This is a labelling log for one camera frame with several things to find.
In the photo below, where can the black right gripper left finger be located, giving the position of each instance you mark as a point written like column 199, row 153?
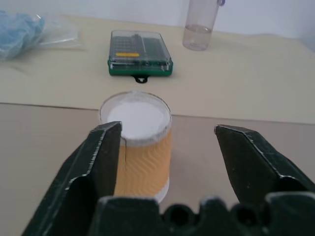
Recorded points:
column 83, row 177

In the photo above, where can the clear bag of blue items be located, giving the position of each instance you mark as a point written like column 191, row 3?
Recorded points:
column 27, row 33

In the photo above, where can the green screwdriver bit case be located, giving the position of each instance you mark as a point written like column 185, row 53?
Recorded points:
column 139, row 55

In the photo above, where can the clear plastic tumbler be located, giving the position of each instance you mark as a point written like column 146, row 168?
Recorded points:
column 199, row 24

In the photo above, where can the orange ribbed paper cup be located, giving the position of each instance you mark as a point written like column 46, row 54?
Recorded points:
column 145, row 152

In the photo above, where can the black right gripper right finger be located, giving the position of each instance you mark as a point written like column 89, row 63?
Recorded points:
column 253, row 167

